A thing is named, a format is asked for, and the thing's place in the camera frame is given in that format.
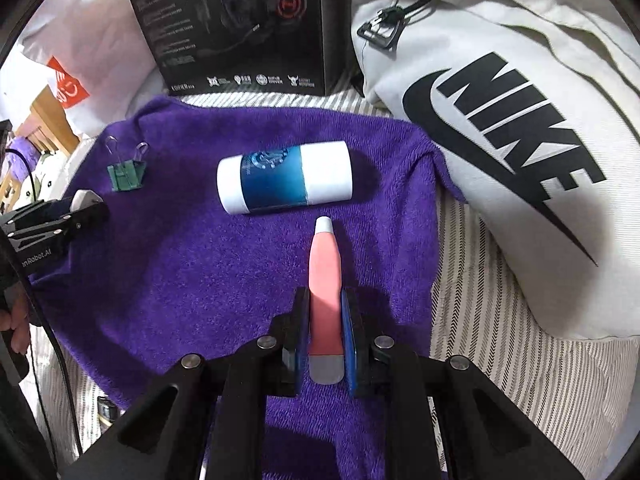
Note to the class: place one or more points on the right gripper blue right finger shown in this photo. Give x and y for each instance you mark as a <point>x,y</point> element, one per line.
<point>357,328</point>

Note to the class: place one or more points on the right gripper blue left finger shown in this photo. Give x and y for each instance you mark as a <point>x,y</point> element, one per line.
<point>295,343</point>

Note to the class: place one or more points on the pink tube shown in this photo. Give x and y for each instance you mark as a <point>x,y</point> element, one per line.
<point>326,352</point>

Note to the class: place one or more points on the white usb charger plug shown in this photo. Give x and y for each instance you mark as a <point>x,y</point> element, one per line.
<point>83,199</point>

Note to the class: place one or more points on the teal binder clip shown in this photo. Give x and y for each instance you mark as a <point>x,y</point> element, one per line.
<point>126,175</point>

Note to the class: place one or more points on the white blue cylindrical bottle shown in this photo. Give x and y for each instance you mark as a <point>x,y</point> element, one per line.
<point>301,175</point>

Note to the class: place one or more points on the person's left hand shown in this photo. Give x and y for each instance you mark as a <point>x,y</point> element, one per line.
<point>17,321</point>

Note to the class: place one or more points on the wooden furniture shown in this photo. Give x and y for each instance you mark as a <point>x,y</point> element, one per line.
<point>44,142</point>

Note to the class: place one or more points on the purple towel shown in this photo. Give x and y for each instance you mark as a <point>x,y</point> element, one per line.
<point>171,272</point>

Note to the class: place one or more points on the white Miniso shopping bag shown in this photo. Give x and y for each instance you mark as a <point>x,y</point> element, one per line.
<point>93,57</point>

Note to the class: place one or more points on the striped bed cover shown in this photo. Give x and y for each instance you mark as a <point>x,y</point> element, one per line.
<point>576,392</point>

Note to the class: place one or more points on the black Edifier headset box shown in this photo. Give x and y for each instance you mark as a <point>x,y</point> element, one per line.
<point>213,46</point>

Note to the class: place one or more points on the grey Nike bag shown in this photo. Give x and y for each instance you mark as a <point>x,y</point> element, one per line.
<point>535,104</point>

